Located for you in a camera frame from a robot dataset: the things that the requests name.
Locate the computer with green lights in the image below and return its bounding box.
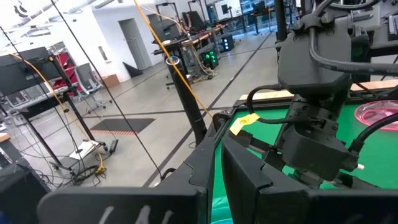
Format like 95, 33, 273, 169
200, 50, 220, 70

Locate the black monitor on stand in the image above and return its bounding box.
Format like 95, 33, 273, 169
0, 46, 111, 175

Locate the black tagged gripper cable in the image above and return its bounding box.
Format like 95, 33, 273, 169
247, 83, 315, 125

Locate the black round pole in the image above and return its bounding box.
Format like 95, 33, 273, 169
165, 55, 208, 146

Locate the large black box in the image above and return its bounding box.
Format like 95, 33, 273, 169
0, 139, 52, 224

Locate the transparent pink plastic plate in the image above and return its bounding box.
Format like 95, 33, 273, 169
354, 100, 398, 131

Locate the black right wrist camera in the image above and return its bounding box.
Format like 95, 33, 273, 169
281, 123, 360, 182

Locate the computer with blue lights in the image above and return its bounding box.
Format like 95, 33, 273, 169
220, 34, 236, 53

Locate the yellow hanging cable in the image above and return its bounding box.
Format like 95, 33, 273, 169
133, 0, 214, 118

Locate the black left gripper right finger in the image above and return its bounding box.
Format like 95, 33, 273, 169
221, 135, 398, 224

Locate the grey door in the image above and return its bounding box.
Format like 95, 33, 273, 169
119, 17, 154, 71

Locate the red shelf rack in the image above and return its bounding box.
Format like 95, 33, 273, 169
51, 52, 78, 91

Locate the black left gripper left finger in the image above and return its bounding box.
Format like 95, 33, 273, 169
35, 136, 216, 224

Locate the black desk monitor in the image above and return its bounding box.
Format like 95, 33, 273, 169
148, 14, 184, 43

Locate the transparent blue plastic plate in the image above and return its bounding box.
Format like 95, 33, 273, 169
210, 195, 236, 224

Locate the yellow cable on monitor stand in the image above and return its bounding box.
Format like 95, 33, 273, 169
11, 54, 107, 175

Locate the yellow cable tag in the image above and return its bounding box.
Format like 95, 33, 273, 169
229, 112, 261, 136

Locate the wooden top desk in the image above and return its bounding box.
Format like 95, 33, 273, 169
151, 24, 229, 91

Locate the grey office chair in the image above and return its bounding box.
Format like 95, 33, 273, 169
75, 63, 105, 105

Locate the black hanging cable with coil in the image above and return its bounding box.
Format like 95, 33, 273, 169
50, 0, 178, 182

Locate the brown cardboard box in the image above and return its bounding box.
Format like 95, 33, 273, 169
101, 73, 121, 90

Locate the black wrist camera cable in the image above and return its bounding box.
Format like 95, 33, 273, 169
349, 111, 398, 153

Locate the black mat with hazard stripes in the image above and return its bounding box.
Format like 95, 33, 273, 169
89, 117, 156, 136

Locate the black wedge-shaped object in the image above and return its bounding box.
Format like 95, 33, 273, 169
122, 61, 144, 78

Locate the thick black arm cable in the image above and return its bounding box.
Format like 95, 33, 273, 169
309, 26, 398, 77

